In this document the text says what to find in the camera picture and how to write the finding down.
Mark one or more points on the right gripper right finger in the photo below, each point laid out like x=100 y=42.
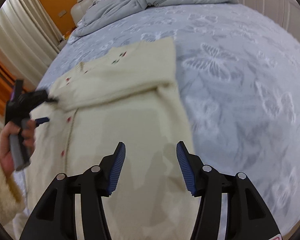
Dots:
x=248 y=216

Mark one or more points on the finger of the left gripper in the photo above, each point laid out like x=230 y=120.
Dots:
x=41 y=121
x=44 y=96

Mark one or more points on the cream sheer curtain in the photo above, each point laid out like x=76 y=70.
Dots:
x=28 y=41

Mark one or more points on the blue butterfly bed sheet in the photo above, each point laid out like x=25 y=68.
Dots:
x=239 y=79

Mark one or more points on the cream knit cardigan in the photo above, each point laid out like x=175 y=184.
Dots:
x=130 y=95

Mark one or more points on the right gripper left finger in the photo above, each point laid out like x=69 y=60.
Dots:
x=54 y=215

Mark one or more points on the left hand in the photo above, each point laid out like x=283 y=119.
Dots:
x=6 y=148

